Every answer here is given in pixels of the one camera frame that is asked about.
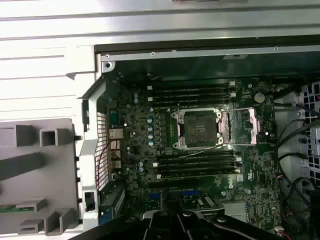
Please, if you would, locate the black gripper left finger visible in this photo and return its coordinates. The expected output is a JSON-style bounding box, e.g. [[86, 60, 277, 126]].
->
[[74, 209, 174, 240]]

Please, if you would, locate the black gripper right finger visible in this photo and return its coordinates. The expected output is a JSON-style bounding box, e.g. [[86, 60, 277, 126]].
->
[[176, 210, 285, 240]]

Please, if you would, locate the metal socket cover frame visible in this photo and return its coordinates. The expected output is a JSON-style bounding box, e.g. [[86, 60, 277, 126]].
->
[[216, 106, 261, 146]]

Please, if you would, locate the CPU socket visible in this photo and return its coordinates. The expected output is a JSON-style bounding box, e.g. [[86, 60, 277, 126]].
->
[[172, 106, 231, 151]]

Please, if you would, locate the silver finned chipset heatsink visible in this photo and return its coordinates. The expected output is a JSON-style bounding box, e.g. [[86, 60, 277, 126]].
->
[[222, 201, 247, 216]]

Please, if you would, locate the long black expansion slot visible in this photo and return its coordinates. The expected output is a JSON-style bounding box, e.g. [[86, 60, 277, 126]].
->
[[149, 177, 221, 190]]

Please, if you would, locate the green motherboard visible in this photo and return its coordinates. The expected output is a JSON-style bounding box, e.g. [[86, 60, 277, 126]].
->
[[104, 72, 283, 240]]

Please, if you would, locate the metal rear port block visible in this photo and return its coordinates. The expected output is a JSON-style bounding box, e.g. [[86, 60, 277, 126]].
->
[[107, 128, 124, 141]]

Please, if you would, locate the black metal PC case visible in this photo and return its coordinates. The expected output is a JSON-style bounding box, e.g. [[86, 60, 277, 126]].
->
[[76, 41, 320, 240]]

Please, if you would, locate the grey plastic parts rack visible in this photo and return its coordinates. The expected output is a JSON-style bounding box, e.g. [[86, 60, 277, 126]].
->
[[0, 117, 81, 237]]

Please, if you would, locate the silver coin cell battery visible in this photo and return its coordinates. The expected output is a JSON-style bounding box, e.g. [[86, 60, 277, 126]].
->
[[253, 91, 266, 104]]

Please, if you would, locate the perforated metal disk bay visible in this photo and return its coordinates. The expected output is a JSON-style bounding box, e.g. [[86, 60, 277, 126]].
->
[[298, 83, 320, 181]]

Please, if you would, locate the thick black cable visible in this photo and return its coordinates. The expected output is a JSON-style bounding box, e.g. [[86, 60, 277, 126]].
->
[[281, 176, 317, 221]]

